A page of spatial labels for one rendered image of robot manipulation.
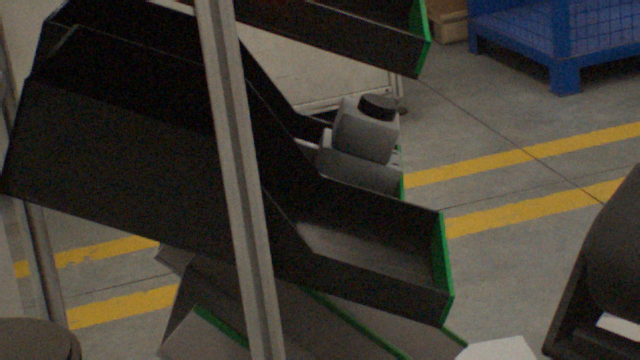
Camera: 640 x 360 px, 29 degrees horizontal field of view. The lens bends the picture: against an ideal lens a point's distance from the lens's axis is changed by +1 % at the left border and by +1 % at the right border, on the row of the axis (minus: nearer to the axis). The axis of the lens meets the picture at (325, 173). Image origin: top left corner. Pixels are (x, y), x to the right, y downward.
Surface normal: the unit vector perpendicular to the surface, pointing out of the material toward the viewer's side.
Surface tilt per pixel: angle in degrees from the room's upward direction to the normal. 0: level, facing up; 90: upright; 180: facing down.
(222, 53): 90
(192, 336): 90
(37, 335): 0
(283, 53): 90
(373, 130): 90
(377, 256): 25
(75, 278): 0
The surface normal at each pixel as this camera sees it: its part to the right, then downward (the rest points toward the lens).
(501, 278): -0.12, -0.93
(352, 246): 0.31, -0.88
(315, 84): 0.29, 0.30
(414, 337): -0.04, 0.37
